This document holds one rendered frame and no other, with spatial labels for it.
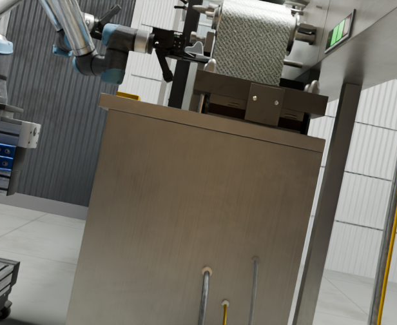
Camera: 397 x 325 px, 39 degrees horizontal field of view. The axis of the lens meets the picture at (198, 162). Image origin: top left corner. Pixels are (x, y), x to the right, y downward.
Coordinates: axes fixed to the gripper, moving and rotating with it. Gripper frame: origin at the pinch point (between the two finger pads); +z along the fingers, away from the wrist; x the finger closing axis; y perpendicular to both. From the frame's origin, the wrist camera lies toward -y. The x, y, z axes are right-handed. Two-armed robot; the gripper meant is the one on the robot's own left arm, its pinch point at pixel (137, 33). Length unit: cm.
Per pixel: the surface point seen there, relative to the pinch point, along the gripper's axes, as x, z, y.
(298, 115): 96, 22, 15
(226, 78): 85, 1, 10
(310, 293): 86, 57, 75
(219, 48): 65, 6, 1
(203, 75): 82, -6, 11
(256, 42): 69, 17, -4
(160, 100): -34, 33, 27
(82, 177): -241, 66, 120
